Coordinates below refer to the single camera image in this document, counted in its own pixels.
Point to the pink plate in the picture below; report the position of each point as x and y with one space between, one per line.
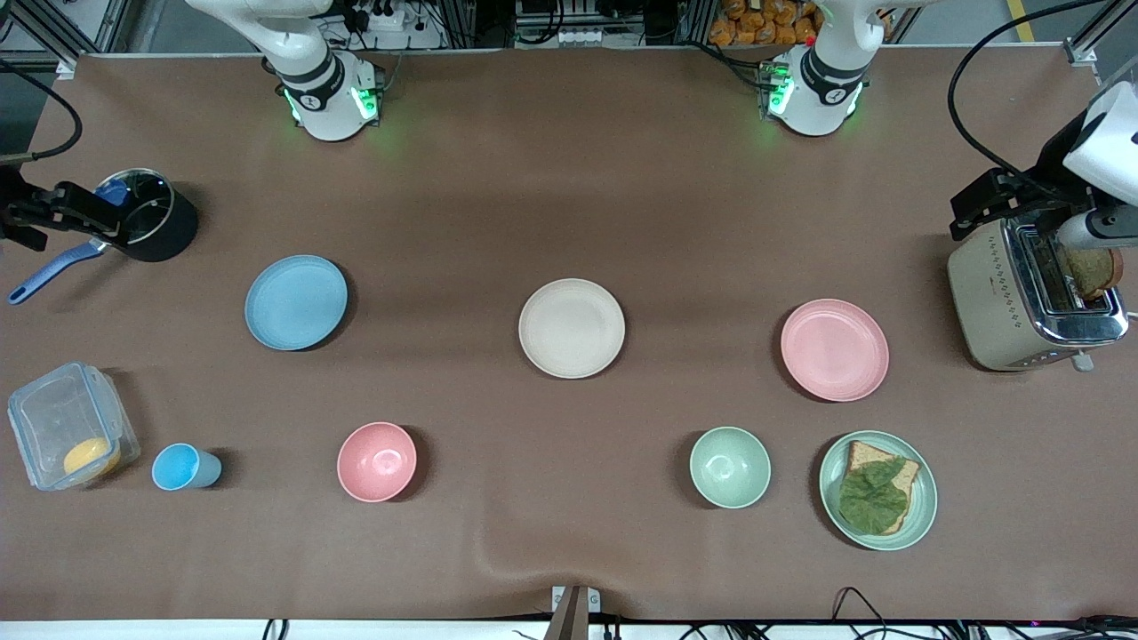
835 350

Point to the brown table mat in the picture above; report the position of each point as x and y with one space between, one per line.
569 178

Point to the pink bowl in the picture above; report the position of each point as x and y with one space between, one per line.
377 462

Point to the blue plate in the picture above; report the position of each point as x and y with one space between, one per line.
296 302

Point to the white power strip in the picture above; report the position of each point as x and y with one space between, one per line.
378 20
587 37

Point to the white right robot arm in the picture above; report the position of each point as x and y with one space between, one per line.
324 116

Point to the yellow orange round food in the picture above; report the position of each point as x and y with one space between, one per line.
91 457

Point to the brown bread slice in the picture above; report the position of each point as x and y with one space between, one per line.
1092 274

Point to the toast slice with lettuce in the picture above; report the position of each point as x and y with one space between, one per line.
862 455

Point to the green bowl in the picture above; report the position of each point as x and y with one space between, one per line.
730 468

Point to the bag of oranges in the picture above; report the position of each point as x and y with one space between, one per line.
765 22

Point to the beige plate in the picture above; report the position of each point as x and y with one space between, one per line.
572 329

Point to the beige chrome toaster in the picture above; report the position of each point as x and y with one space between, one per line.
996 302

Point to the clear plastic food container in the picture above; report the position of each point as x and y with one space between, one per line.
53 418

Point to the aluminium frame rail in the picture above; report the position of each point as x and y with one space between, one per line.
1083 52
67 68

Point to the glass lid blue knob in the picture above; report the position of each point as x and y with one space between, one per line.
147 209

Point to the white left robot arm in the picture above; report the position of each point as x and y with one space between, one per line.
822 98

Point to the green lettuce leaf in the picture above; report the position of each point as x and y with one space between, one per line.
871 502

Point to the blue cup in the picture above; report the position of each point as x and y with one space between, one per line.
178 468

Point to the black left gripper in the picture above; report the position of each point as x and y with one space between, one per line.
1047 169

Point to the metal table edge clamp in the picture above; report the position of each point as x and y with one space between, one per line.
575 609

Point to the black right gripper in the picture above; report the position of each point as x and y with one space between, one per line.
11 206

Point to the green plate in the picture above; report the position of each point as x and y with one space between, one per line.
925 508

